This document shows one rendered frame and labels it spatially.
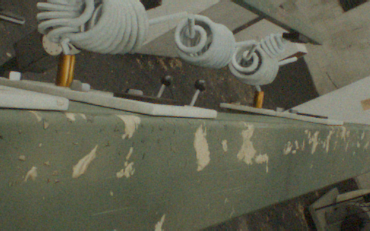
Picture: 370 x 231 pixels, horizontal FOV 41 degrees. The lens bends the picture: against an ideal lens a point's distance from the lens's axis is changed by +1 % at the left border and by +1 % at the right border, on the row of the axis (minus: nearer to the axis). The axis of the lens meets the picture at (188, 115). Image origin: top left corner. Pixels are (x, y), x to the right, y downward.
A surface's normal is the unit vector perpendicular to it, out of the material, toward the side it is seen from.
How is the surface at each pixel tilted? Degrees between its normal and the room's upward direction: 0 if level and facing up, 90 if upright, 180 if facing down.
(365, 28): 90
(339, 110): 90
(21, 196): 31
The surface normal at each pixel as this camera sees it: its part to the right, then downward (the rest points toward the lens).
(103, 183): 0.85, 0.15
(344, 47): -0.48, 0.04
